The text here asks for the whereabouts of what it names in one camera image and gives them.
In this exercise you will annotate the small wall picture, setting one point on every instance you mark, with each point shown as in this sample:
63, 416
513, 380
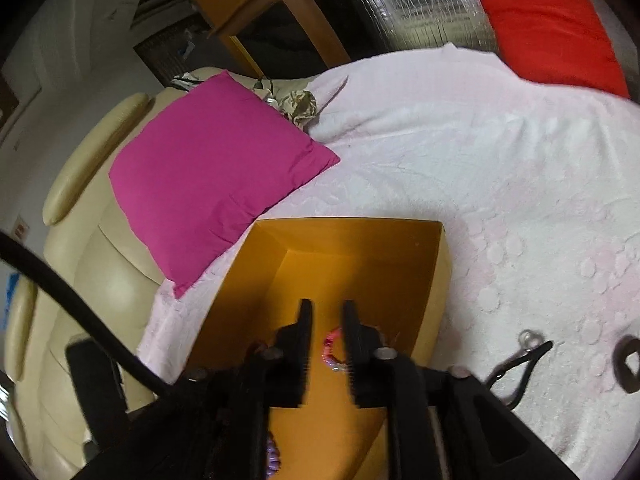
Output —
21, 230

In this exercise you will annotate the orange cardboard box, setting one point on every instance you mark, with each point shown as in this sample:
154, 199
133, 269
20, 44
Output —
350, 270

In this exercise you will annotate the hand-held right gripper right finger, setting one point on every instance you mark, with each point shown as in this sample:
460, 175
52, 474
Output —
359, 360

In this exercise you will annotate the red pillow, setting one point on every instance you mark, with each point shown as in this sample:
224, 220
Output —
550, 30

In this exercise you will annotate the magenta pillow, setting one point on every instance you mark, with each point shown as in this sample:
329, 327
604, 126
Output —
210, 170

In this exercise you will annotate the silver foil board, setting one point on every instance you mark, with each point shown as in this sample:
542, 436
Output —
425, 5

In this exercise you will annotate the cream leather sofa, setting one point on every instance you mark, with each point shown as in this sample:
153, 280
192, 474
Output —
85, 240

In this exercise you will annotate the white fleece blanket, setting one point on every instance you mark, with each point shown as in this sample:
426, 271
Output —
475, 170

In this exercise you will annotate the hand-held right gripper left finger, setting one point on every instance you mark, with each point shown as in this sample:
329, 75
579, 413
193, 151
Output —
303, 355

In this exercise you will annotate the blue cloth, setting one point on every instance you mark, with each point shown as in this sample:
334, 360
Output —
12, 285

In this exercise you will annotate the patterned cloth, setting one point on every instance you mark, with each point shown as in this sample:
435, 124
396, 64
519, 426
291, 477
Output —
299, 104

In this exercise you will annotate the wooden pillar cabinet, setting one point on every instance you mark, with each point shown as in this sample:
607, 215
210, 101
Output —
270, 10

